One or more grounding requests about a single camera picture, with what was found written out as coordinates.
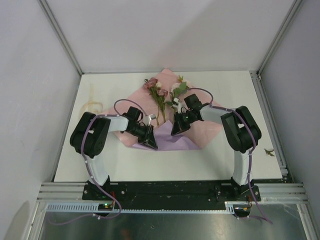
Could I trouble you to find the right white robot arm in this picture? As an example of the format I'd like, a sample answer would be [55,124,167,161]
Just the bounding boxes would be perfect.
[171,94,262,201]

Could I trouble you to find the dark pink rose stem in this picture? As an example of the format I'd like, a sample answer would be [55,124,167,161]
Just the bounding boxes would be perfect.
[143,77,169,127]

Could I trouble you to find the light pink rose stem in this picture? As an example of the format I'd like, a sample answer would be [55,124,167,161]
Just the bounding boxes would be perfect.
[166,75,193,108]

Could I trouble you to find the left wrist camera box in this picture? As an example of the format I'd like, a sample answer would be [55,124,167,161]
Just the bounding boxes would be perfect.
[147,114,157,125]

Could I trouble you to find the white cable duct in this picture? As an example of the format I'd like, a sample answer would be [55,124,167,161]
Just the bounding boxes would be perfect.
[46,202,235,214]

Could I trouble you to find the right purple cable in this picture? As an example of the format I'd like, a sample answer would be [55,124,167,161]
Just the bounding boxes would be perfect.
[189,87,274,225]

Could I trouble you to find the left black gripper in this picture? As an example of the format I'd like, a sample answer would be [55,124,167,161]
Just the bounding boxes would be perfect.
[127,124,158,150]

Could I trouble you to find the aluminium frame rail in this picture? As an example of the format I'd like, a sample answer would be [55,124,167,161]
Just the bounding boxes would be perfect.
[37,182,85,202]

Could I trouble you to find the purple cable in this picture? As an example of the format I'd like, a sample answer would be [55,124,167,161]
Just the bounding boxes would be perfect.
[189,87,274,225]
[47,98,148,226]

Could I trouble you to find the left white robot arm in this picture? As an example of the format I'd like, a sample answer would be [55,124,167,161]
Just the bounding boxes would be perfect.
[69,106,158,200]

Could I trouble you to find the cream ribbon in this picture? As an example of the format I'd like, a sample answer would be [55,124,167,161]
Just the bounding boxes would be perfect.
[79,83,103,114]

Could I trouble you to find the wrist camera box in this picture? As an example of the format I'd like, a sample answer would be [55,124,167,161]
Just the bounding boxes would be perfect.
[147,114,157,125]
[172,97,183,112]

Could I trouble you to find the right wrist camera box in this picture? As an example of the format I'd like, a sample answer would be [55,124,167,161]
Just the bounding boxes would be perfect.
[172,97,183,112]

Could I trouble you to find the pink wrapping paper sheet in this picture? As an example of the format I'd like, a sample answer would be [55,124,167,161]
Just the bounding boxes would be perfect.
[104,69,227,151]

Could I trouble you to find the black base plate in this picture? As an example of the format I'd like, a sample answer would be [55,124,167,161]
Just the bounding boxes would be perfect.
[82,180,261,211]

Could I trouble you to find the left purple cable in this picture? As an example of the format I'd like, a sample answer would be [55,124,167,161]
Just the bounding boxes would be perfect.
[47,98,148,226]

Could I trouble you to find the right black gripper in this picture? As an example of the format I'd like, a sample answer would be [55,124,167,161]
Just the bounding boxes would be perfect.
[171,111,198,136]

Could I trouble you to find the small dry leaf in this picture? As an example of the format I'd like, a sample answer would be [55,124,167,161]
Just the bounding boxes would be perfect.
[264,148,276,157]

